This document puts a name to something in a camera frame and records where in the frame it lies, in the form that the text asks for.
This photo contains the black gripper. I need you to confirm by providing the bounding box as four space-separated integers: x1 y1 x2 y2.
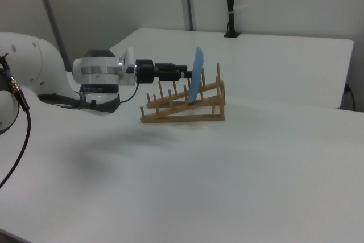
135 59 195 85

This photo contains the blue round plate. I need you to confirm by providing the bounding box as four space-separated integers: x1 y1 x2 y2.
187 46 205 105

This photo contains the wooden plate rack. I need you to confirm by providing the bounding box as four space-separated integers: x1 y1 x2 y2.
140 62 226 125

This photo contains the thin blue cable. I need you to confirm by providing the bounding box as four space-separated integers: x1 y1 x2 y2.
120 83 140 104

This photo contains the black camera stand pole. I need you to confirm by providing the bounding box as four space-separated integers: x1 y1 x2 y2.
224 0 241 39

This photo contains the grey cable sleeve strap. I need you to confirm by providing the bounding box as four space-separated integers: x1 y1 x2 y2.
38 92 121 114

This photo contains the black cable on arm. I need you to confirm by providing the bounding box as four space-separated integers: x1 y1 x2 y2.
0 53 32 188

